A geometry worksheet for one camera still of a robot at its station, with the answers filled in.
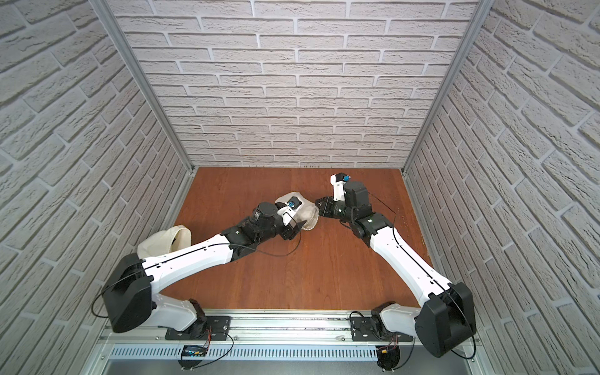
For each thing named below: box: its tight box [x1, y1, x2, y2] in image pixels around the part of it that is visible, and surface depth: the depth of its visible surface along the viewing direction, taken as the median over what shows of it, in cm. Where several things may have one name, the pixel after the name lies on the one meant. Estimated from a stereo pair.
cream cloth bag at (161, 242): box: [137, 225, 193, 260], surface depth 82 cm
